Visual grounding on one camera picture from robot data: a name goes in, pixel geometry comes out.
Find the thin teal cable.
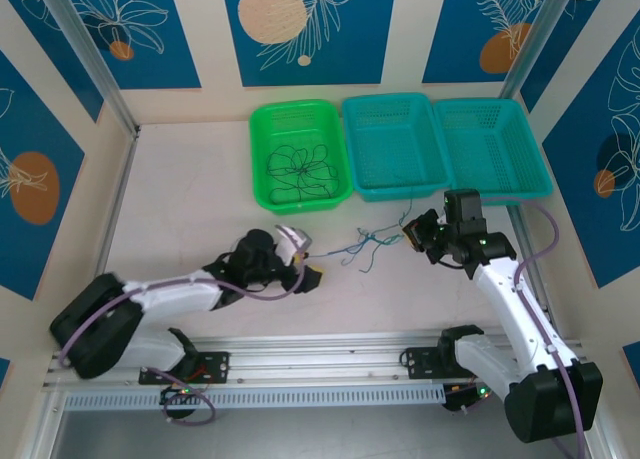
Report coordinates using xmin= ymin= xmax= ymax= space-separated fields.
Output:
xmin=366 ymin=186 xmax=416 ymax=275

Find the thin dark blue cable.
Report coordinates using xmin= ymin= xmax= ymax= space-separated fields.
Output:
xmin=341 ymin=226 xmax=407 ymax=268

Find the teal plastic basket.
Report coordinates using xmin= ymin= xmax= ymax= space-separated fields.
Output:
xmin=341 ymin=92 xmax=451 ymax=204
xmin=432 ymin=97 xmax=555 ymax=208

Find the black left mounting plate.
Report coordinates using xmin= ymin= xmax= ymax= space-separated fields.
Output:
xmin=138 ymin=351 xmax=232 ymax=386

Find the black mounting plate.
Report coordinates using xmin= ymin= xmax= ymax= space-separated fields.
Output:
xmin=402 ymin=346 xmax=500 ymax=381
xmin=138 ymin=351 xmax=232 ymax=386

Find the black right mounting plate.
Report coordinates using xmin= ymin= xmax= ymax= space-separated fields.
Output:
xmin=402 ymin=346 xmax=500 ymax=381

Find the green plastic basket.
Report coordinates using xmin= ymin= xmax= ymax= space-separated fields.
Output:
xmin=248 ymin=98 xmax=354 ymax=216

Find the left black controller board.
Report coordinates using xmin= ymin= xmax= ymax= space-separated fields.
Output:
xmin=158 ymin=384 xmax=202 ymax=421

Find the black controller board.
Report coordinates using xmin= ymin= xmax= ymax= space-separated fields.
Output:
xmin=442 ymin=382 xmax=494 ymax=414
xmin=158 ymin=384 xmax=202 ymax=421

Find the right black controller board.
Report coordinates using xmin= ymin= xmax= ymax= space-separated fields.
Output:
xmin=442 ymin=382 xmax=494 ymax=414

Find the aluminium table side rail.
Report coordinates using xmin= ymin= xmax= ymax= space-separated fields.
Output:
xmin=505 ymin=206 xmax=619 ymax=459
xmin=73 ymin=128 xmax=142 ymax=353

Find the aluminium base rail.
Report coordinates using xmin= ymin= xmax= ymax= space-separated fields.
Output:
xmin=42 ymin=334 xmax=586 ymax=391

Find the grey slotted cable duct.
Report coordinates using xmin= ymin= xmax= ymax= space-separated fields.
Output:
xmin=63 ymin=384 xmax=447 ymax=413

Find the aluminium frame post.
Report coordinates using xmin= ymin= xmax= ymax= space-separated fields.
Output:
xmin=501 ymin=0 xmax=584 ymax=100
xmin=34 ymin=0 xmax=142 ymax=139

